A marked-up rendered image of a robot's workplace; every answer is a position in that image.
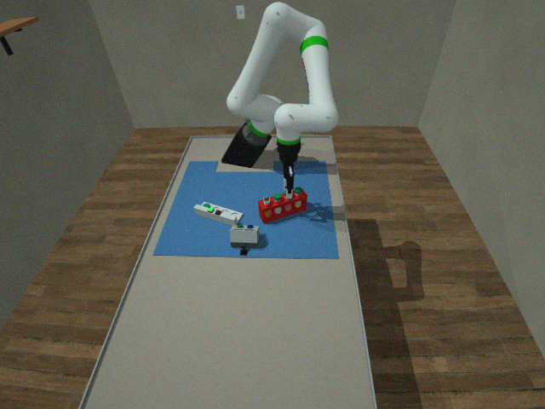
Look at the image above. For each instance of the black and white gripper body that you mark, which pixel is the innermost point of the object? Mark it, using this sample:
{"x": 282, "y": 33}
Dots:
{"x": 288, "y": 161}

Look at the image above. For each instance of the blue flat mat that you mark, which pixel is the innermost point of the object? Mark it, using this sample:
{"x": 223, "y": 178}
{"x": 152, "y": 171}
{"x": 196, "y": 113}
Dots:
{"x": 307, "y": 234}

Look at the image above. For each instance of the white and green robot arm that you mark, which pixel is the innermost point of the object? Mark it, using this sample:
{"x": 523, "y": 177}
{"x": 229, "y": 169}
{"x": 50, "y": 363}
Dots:
{"x": 281, "y": 22}

